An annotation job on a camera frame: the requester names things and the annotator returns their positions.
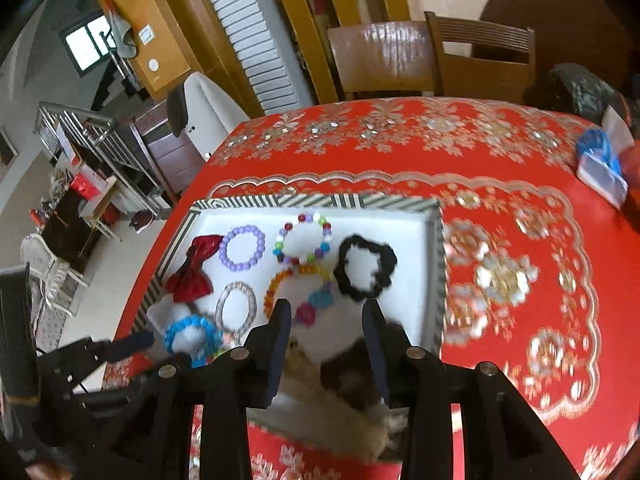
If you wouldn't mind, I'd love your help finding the black scrunchie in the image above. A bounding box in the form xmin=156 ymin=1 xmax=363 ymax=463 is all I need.
xmin=332 ymin=233 xmax=399 ymax=304

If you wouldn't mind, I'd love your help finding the white ribbed radiator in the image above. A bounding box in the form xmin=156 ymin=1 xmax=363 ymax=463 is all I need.
xmin=192 ymin=0 xmax=314 ymax=114

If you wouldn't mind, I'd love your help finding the yellow wooden cabinet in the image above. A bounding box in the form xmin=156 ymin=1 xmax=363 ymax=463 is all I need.
xmin=84 ymin=0 xmax=195 ymax=102

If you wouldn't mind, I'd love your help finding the black plastic bag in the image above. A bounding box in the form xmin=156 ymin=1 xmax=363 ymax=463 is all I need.
xmin=524 ymin=62 xmax=640 ymax=127

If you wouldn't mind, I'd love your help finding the red floral tablecloth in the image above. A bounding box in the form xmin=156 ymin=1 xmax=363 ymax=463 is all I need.
xmin=102 ymin=96 xmax=640 ymax=480

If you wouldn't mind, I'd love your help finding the brown fur claw clip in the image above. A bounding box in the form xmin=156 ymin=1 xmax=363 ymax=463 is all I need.
xmin=281 ymin=325 xmax=412 ymax=463

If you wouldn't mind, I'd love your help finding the purple beaded bracelet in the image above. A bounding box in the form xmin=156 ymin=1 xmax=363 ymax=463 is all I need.
xmin=219 ymin=224 xmax=267 ymax=274

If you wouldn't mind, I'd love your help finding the red paper bag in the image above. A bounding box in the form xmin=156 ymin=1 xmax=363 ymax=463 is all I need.
xmin=69 ymin=171 xmax=109 ymax=202

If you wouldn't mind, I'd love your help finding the orange yellow charm bracelet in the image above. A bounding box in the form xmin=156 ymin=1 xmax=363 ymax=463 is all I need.
xmin=263 ymin=262 xmax=339 ymax=327

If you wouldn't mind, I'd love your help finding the window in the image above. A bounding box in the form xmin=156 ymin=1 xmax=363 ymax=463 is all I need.
xmin=58 ymin=10 xmax=119 ymax=79

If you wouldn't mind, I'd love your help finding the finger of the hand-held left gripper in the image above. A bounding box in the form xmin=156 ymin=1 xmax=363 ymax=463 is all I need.
xmin=82 ymin=330 xmax=157 ymax=367

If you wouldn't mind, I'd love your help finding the round dark brown table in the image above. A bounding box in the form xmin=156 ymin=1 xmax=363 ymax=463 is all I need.
xmin=479 ymin=0 xmax=635 ymax=92

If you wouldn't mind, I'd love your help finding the metal stair railing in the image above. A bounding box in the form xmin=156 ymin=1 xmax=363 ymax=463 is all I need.
xmin=34 ymin=101 xmax=175 ymax=217

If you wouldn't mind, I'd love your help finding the red satin pouch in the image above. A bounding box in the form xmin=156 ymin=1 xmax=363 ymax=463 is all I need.
xmin=165 ymin=234 xmax=225 ymax=304

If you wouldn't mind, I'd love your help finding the yellow wooden furniture frame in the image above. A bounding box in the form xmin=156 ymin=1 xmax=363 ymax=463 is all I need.
xmin=262 ymin=0 xmax=412 ymax=107

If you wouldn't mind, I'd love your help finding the blue beaded bracelet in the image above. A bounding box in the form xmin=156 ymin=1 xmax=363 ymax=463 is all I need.
xmin=164 ymin=312 xmax=224 ymax=367

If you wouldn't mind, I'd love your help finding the light brown wooden chair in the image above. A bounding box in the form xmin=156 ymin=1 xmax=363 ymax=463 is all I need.
xmin=326 ymin=10 xmax=537 ymax=102

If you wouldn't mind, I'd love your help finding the clear crystal bracelet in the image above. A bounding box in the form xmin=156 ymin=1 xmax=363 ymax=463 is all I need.
xmin=214 ymin=281 xmax=259 ymax=336

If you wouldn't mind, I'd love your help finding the white appliance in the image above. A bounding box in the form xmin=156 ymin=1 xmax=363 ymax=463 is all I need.
xmin=167 ymin=71 xmax=252 ymax=162

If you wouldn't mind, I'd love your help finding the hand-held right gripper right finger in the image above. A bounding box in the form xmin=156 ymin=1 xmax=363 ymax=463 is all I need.
xmin=361 ymin=299 xmax=583 ymax=480

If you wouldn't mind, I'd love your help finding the light blue fluffy scrunchie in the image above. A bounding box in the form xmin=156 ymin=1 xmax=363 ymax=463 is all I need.
xmin=146 ymin=294 xmax=211 ymax=356

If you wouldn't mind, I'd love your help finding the multicolour beaded bracelet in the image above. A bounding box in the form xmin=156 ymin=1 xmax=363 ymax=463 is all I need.
xmin=272 ymin=213 xmax=334 ymax=266

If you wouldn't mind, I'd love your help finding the blue plastic packet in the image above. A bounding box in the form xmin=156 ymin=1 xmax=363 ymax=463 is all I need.
xmin=575 ymin=127 xmax=632 ymax=209

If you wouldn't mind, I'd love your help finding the striped cardboard box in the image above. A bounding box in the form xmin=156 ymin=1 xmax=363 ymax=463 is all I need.
xmin=145 ymin=192 xmax=447 ymax=426

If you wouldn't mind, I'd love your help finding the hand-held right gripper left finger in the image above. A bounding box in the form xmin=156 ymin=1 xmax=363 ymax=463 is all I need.
xmin=107 ymin=299 xmax=294 ymax=480

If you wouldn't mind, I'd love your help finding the dark brown slatted wooden chair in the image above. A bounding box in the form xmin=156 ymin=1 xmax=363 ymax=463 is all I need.
xmin=131 ymin=100 xmax=210 ymax=200

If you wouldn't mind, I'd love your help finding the white ornate chair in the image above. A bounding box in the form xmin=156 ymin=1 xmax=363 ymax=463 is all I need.
xmin=20 ymin=232 xmax=92 ymax=319

